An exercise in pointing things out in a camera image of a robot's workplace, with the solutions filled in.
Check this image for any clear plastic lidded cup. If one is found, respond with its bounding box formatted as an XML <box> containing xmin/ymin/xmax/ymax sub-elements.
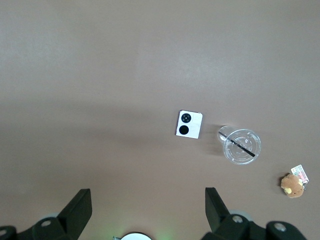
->
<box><xmin>216</xmin><ymin>124</ymin><xmax>262</xmax><ymax>166</ymax></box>

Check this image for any lilac flip phone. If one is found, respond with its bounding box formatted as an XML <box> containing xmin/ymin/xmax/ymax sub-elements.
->
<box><xmin>174</xmin><ymin>109</ymin><xmax>203</xmax><ymax>139</ymax></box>

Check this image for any brown plush keychain with tag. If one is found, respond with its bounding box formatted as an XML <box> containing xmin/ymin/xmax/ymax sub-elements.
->
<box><xmin>280</xmin><ymin>164</ymin><xmax>310</xmax><ymax>200</ymax></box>

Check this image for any black drinking straw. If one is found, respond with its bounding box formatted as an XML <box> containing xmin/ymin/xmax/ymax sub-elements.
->
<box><xmin>219</xmin><ymin>131</ymin><xmax>259</xmax><ymax>158</ymax></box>

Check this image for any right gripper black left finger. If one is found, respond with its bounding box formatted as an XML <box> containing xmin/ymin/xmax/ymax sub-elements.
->
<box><xmin>0</xmin><ymin>188</ymin><xmax>93</xmax><ymax>240</ymax></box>

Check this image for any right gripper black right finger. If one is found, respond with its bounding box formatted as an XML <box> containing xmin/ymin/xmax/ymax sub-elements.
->
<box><xmin>201</xmin><ymin>186</ymin><xmax>310</xmax><ymax>240</ymax></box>

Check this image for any brown table cover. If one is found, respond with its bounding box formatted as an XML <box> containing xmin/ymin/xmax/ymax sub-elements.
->
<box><xmin>0</xmin><ymin>0</ymin><xmax>320</xmax><ymax>240</ymax></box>

